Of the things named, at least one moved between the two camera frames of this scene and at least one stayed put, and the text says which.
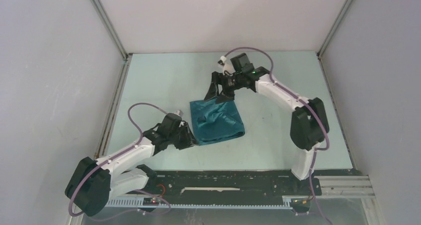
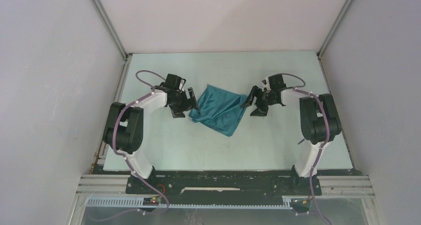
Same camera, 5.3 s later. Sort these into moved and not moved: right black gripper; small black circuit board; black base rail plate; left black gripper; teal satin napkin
Moved: teal satin napkin; left black gripper; right black gripper
Not moved: black base rail plate; small black circuit board
